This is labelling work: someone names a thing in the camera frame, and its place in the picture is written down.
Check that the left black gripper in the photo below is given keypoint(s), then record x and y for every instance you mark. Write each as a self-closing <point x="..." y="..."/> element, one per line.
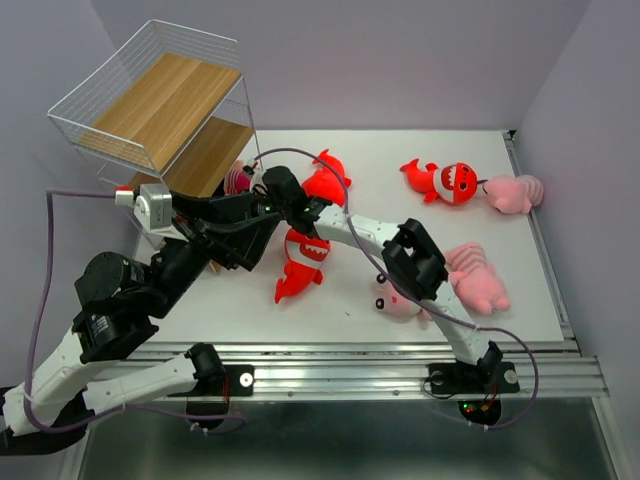
<point x="237" y="243"/>

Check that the red whale plush back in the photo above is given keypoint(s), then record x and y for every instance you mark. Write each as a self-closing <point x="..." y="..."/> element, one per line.
<point x="323" y="183"/>

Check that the boy doll pink hat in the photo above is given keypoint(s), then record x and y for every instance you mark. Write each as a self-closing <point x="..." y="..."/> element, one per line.
<point x="235" y="180"/>

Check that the red shark plush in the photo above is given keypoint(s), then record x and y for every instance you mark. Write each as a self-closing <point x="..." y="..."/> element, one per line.
<point x="305" y="257"/>
<point x="453" y="184"/>

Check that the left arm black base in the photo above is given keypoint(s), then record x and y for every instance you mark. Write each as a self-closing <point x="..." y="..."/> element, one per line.
<point x="210" y="399"/>

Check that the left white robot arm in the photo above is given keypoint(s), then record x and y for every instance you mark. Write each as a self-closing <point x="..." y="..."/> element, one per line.
<point x="122" y="301"/>

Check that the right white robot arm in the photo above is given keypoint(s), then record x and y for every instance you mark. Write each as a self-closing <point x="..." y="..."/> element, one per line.
<point x="404" y="253"/>

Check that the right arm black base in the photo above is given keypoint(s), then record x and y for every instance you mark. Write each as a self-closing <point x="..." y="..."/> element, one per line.
<point x="477" y="394"/>

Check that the pink frog plush striped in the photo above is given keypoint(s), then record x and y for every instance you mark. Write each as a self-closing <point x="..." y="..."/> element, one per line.
<point x="389" y="302"/>

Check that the pink plush lying right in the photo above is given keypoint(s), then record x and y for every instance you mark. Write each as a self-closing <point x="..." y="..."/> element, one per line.
<point x="475" y="281"/>

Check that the pink plush far right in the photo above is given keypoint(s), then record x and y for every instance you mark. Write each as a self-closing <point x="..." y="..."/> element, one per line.
<point x="514" y="195"/>

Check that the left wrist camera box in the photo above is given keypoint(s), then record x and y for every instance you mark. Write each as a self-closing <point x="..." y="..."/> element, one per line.
<point x="151" y="204"/>

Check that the white wire wooden shelf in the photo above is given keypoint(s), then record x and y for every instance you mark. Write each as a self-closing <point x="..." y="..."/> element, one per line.
<point x="170" y="106"/>

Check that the aluminium rail frame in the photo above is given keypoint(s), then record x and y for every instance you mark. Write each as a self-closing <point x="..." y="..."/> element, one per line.
<point x="327" y="370"/>

